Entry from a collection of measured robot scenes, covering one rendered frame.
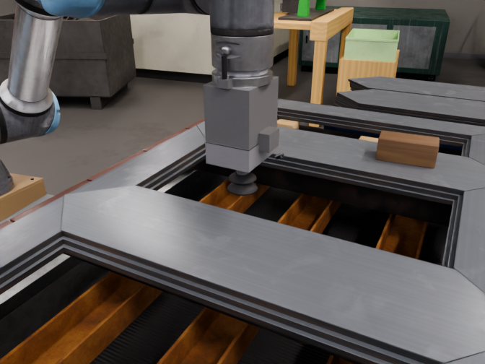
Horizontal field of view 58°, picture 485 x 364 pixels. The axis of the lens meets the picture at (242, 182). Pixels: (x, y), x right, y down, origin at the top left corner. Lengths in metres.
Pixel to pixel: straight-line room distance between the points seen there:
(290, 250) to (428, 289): 0.19
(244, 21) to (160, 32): 4.85
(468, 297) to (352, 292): 0.14
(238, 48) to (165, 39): 4.82
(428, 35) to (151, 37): 3.16
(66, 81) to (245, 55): 3.98
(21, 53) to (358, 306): 0.81
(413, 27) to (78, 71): 3.65
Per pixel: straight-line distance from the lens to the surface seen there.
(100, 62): 4.28
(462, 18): 7.38
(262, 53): 0.52
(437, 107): 1.42
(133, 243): 0.69
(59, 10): 0.51
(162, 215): 0.75
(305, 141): 1.06
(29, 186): 1.22
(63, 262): 0.98
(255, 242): 0.67
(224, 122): 0.54
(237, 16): 0.51
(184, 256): 0.65
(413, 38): 5.62
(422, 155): 0.98
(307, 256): 0.65
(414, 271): 0.66
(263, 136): 0.55
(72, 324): 0.81
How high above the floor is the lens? 1.22
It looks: 26 degrees down
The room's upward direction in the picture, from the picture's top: straight up
